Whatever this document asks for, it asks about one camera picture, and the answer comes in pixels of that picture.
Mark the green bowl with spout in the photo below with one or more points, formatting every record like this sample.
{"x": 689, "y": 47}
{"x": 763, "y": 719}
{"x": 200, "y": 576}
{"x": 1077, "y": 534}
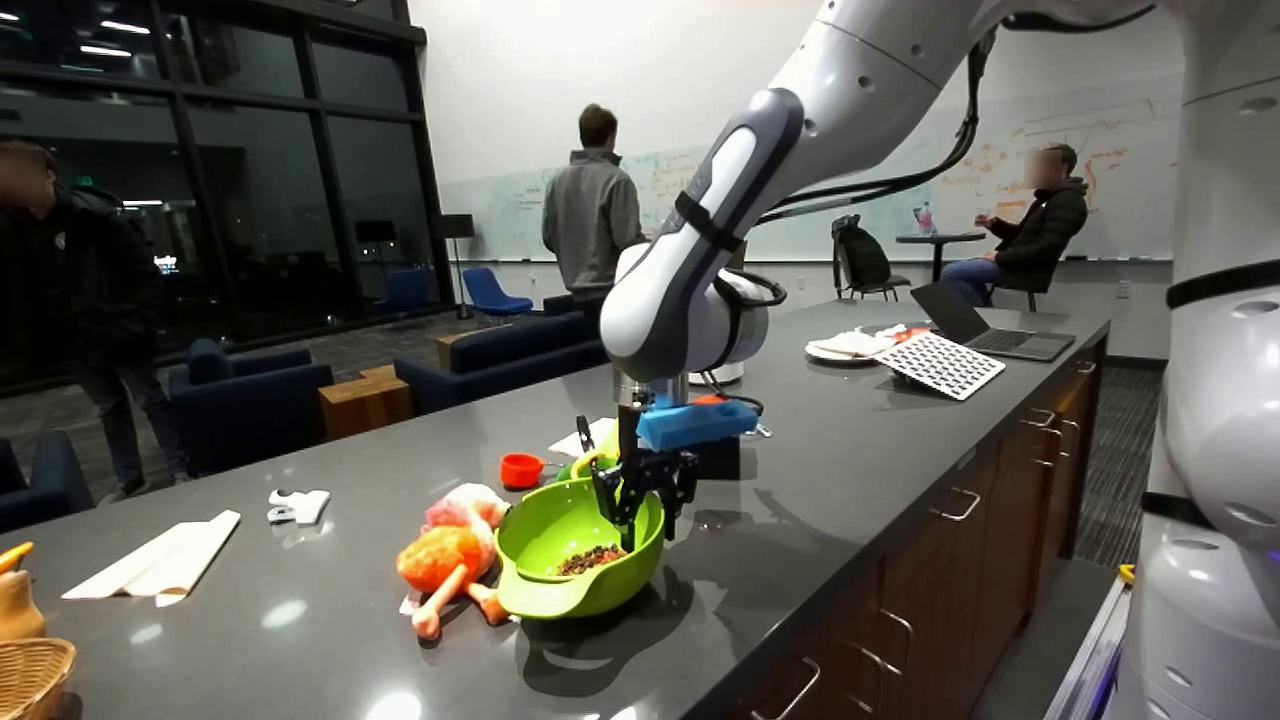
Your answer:
{"x": 553, "y": 534}

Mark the brown wooden counter cabinet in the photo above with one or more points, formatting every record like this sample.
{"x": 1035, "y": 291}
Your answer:
{"x": 963, "y": 534}

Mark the black chair with bag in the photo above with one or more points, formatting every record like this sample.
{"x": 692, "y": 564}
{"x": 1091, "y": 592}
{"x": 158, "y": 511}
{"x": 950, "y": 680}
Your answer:
{"x": 866, "y": 257}

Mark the round dark table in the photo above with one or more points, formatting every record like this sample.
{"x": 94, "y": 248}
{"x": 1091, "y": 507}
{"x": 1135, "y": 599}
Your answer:
{"x": 943, "y": 240}

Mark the small orange cup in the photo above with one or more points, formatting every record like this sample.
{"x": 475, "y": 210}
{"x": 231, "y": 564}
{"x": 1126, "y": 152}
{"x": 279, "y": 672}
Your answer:
{"x": 522, "y": 470}

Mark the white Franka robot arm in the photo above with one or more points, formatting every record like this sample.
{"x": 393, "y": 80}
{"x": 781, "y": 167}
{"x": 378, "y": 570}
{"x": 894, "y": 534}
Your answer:
{"x": 853, "y": 75}

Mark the dark blue armchair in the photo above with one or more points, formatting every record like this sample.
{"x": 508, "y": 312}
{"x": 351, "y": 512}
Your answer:
{"x": 515, "y": 354}
{"x": 242, "y": 406}
{"x": 41, "y": 486}

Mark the small white crumpled paper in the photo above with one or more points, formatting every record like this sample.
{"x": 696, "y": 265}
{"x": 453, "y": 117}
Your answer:
{"x": 298, "y": 507}

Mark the brown food pieces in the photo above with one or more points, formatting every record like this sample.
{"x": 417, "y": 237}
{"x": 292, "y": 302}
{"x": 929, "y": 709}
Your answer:
{"x": 595, "y": 563}

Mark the white keyboard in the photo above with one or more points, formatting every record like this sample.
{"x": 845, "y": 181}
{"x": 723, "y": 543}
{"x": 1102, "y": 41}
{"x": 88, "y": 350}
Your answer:
{"x": 943, "y": 366}

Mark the small brown toy bread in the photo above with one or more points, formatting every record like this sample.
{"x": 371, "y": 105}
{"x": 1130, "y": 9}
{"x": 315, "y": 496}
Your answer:
{"x": 16, "y": 600}

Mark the person in grey jacket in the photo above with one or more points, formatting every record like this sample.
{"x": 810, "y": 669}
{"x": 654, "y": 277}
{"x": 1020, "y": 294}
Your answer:
{"x": 595, "y": 213}

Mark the blue chair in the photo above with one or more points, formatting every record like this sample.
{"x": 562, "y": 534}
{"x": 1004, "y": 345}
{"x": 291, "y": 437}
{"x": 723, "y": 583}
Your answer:
{"x": 492, "y": 294}

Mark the wooden cube side table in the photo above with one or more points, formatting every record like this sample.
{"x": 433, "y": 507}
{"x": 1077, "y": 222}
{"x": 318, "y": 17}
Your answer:
{"x": 363, "y": 402}

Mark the dark open laptop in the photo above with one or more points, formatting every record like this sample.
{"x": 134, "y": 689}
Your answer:
{"x": 993, "y": 332}

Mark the orange pink toy chicken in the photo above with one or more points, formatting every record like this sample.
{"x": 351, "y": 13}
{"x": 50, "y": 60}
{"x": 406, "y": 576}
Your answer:
{"x": 447, "y": 553}

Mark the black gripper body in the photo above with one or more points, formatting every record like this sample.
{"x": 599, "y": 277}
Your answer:
{"x": 665, "y": 476}

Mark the seated person in dark hoodie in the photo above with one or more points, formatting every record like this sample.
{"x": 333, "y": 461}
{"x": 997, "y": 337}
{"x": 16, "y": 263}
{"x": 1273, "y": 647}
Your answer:
{"x": 1035, "y": 233}

